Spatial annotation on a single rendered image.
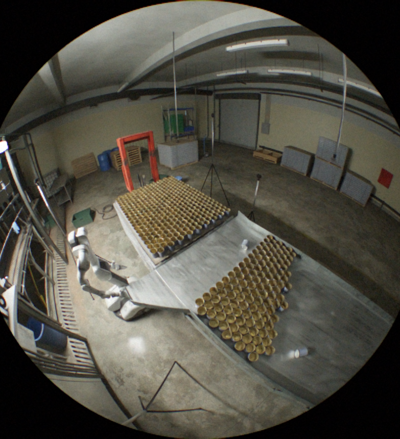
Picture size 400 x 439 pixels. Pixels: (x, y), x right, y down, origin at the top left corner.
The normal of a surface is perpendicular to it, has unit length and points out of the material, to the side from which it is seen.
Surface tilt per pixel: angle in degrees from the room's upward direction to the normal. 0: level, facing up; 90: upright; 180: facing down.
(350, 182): 88
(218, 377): 0
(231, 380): 0
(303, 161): 88
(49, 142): 90
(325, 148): 90
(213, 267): 0
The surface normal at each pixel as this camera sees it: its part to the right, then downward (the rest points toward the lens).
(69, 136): 0.66, 0.46
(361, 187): -0.76, 0.44
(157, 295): -0.02, -0.77
